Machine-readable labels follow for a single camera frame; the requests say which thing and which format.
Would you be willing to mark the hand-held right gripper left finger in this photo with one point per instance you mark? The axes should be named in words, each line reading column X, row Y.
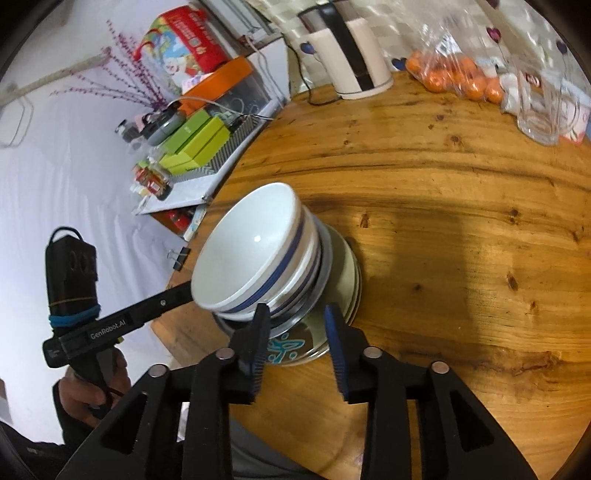
column 258, row 350

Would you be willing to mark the glass jar dark lid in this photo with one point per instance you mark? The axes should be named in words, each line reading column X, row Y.
column 127, row 129

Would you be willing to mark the plastic bag of oranges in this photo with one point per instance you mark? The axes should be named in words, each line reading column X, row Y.
column 452, row 78

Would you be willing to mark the grey oval case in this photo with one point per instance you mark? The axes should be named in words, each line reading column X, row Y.
column 164, row 127

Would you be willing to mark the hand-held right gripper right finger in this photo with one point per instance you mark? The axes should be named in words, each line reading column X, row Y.
column 334, row 355

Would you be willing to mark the person's left forearm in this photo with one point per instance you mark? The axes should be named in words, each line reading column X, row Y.
column 37, row 438

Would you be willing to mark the grey zigzag patterned box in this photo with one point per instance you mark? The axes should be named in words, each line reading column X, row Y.
column 231, row 143

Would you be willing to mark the purple flower branches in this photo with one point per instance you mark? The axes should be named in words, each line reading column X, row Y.
column 138, row 78

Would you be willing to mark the clear box orange lid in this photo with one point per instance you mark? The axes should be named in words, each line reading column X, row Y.
column 226, row 76

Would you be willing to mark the white side shelf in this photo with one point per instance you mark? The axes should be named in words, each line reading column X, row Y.
column 184, row 194

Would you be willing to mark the stainless steel bowl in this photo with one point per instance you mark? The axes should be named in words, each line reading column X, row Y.
column 300, row 314

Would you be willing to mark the window frame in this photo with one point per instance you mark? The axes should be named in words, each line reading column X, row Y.
column 249, row 23

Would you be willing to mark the red label jar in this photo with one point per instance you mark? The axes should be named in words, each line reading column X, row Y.
column 154, row 184

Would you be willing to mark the person's left hand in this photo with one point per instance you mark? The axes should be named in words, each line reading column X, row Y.
column 85, row 392

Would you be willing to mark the dark green box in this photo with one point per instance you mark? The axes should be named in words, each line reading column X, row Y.
column 187, row 134

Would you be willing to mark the heart print curtain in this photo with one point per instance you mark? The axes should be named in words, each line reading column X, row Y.
column 521, row 27

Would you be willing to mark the cream electric kettle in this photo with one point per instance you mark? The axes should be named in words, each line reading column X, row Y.
column 364, row 60

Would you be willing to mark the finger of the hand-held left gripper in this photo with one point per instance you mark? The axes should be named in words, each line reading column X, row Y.
column 161, row 302

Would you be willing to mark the black binder clip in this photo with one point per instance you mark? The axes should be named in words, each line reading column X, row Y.
column 180, row 258

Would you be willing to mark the white pole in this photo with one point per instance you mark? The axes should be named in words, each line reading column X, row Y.
column 51, row 76

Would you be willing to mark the white bowl blue stripe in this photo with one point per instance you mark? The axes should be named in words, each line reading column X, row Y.
column 254, row 244
column 313, row 249

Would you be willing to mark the red cartoon gift box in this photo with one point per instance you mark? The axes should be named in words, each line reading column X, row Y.
column 194, row 41

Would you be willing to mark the white printed cup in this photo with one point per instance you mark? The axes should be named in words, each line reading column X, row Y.
column 579, row 134

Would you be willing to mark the white plastic packet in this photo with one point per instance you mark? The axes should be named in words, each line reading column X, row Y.
column 510, row 97

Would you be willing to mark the clear glass mug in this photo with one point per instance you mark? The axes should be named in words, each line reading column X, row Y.
column 535, row 124

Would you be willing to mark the red container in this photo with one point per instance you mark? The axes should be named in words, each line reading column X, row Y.
column 180, row 220

